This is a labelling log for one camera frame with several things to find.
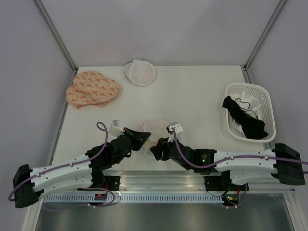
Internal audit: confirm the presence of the right aluminium frame post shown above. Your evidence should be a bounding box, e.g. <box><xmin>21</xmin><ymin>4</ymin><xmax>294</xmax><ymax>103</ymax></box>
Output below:
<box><xmin>242</xmin><ymin>0</ymin><xmax>289</xmax><ymax>71</ymax></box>

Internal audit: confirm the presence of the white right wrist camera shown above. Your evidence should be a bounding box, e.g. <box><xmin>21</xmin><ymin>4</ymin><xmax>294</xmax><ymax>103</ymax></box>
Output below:
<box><xmin>166</xmin><ymin>122</ymin><xmax>183</xmax><ymax>138</ymax></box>

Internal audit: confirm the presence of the orange floral patterned bra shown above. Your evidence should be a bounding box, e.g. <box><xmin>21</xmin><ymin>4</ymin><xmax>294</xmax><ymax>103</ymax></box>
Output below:
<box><xmin>66</xmin><ymin>70</ymin><xmax>120</xmax><ymax>109</ymax></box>

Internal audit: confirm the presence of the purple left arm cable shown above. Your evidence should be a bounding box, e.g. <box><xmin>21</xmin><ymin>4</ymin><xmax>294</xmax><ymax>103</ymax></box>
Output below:
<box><xmin>8</xmin><ymin>121</ymin><xmax>119</xmax><ymax>212</ymax></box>

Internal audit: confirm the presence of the white perforated plastic basket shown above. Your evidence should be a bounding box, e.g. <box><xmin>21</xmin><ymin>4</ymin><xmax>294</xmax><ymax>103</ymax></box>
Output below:
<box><xmin>225</xmin><ymin>83</ymin><xmax>276</xmax><ymax>143</ymax></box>

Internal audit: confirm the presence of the aluminium mounting rail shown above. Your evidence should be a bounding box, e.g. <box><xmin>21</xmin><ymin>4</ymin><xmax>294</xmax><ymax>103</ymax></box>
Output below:
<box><xmin>72</xmin><ymin>169</ymin><xmax>295</xmax><ymax>193</ymax></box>

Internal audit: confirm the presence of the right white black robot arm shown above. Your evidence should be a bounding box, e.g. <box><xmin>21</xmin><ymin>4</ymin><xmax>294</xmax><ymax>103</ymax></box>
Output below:
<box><xmin>150</xmin><ymin>138</ymin><xmax>306</xmax><ymax>190</ymax></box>

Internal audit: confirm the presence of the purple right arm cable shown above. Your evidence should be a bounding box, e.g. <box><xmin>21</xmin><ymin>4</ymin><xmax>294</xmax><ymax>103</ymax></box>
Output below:
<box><xmin>168</xmin><ymin>127</ymin><xmax>308</xmax><ymax>174</ymax></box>

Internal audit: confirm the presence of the left aluminium frame post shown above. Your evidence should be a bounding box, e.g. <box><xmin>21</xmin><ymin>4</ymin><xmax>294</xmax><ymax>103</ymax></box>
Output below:
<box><xmin>33</xmin><ymin>0</ymin><xmax>78</xmax><ymax>73</ymax></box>

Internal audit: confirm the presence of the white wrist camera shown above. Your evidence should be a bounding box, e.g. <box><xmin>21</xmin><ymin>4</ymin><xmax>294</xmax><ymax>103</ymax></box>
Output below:
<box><xmin>110</xmin><ymin>120</ymin><xmax>124</xmax><ymax>137</ymax></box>
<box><xmin>166</xmin><ymin>122</ymin><xmax>183</xmax><ymax>138</ymax></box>

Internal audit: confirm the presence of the black garment in basket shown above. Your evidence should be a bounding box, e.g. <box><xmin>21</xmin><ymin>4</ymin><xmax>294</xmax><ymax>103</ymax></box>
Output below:
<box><xmin>222</xmin><ymin>96</ymin><xmax>268</xmax><ymax>140</ymax></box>

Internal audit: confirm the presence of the aluminium frame post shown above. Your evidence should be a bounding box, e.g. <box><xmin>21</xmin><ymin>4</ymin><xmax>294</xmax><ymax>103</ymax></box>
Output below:
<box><xmin>33</xmin><ymin>0</ymin><xmax>78</xmax><ymax>73</ymax></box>
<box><xmin>242</xmin><ymin>0</ymin><xmax>289</xmax><ymax>71</ymax></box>

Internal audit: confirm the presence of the white mesh laundry bag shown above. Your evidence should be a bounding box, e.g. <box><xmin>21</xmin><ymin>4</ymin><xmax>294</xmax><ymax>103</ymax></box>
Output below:
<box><xmin>124</xmin><ymin>59</ymin><xmax>156</xmax><ymax>87</ymax></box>

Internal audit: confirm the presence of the white garment in basket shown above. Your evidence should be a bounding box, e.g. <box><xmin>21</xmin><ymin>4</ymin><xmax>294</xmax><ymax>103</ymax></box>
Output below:
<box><xmin>235</xmin><ymin>91</ymin><xmax>261</xmax><ymax>112</ymax></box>

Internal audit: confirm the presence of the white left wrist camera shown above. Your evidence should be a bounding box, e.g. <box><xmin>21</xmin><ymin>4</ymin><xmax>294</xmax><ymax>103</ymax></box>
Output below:
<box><xmin>110</xmin><ymin>120</ymin><xmax>124</xmax><ymax>137</ymax></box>

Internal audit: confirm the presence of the white slotted cable duct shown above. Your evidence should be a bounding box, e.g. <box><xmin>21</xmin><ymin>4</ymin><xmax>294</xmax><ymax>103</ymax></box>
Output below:
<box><xmin>43</xmin><ymin>192</ymin><xmax>223</xmax><ymax>204</ymax></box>

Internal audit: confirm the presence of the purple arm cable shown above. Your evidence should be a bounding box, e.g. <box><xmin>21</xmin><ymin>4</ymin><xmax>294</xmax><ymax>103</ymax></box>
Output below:
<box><xmin>8</xmin><ymin>121</ymin><xmax>119</xmax><ymax>212</ymax></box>
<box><xmin>168</xmin><ymin>127</ymin><xmax>308</xmax><ymax>174</ymax></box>

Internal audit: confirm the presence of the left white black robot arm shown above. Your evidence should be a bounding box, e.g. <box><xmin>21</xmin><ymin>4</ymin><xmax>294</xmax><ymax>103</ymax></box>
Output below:
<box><xmin>8</xmin><ymin>128</ymin><xmax>151</xmax><ymax>208</ymax></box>

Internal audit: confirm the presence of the pink-trimmed mesh laundry bag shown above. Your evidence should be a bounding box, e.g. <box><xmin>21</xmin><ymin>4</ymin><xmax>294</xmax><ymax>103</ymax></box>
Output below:
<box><xmin>140</xmin><ymin>118</ymin><xmax>169</xmax><ymax>157</ymax></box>

